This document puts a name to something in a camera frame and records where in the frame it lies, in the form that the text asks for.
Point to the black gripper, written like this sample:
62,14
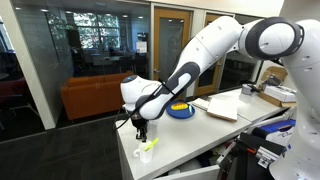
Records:
138,123

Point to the white mug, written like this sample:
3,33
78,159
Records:
146,155

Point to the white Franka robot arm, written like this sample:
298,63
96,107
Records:
300,116

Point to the yellow-green marker in mug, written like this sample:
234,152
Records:
151,144

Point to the blue plate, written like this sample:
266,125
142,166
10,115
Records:
183,114

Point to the light blue spoon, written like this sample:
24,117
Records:
190,109

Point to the orange sofa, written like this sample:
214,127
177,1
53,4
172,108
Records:
93,96

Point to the white open drawer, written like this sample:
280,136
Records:
193,174

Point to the printed paper sheet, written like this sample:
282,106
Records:
200,103

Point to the white notebook with brown edge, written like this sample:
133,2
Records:
222,109

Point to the wooden glass door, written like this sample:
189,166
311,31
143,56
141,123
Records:
170,43
208,80

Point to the small grey metal container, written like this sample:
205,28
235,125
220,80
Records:
247,89

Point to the blue white bag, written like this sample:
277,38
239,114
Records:
276,128

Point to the white flat carton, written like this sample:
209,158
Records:
280,93

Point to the open cardboard box with items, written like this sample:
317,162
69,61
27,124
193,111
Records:
275,75

